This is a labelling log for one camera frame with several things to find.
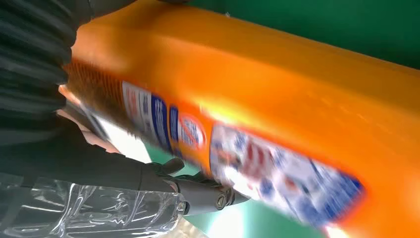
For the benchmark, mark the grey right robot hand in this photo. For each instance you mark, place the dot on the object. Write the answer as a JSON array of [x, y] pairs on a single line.
[[82, 167]]

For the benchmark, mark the clear plastic film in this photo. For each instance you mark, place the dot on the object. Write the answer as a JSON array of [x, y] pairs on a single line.
[[98, 210]]

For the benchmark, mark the ribbed grey right arm sleeve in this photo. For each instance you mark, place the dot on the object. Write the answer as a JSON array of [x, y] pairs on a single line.
[[31, 59]]

